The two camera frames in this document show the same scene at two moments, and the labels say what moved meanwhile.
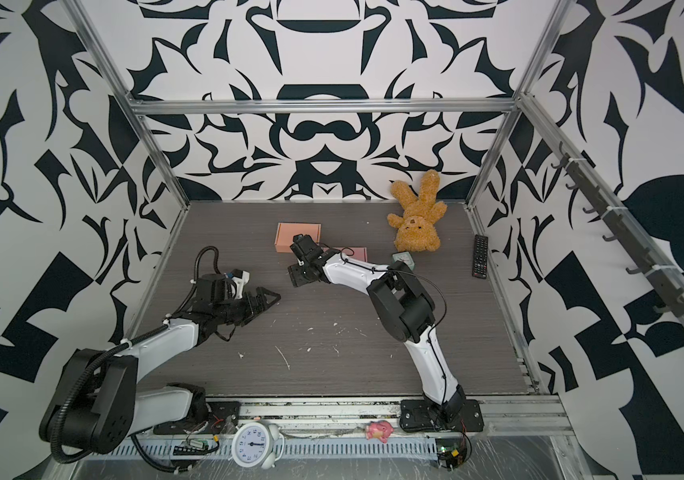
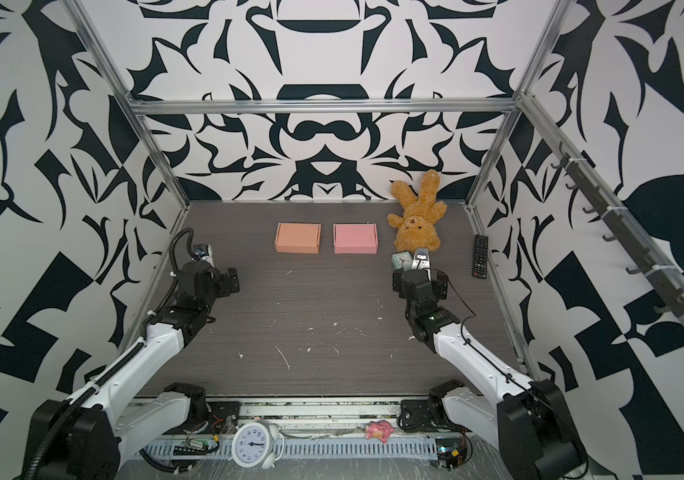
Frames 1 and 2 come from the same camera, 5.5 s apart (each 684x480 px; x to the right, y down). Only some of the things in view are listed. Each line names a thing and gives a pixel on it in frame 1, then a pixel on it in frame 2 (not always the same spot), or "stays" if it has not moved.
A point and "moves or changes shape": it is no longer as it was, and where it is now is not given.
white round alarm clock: [257, 444] stays
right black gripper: [295, 276] → [400, 282]
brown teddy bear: [417, 230] stays
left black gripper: [252, 308] → [224, 287]
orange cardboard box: [287, 230] stays
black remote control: [480, 256] stays
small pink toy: [379, 429] stays
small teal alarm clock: [405, 257] stays
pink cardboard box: [353, 252] moves or changes shape
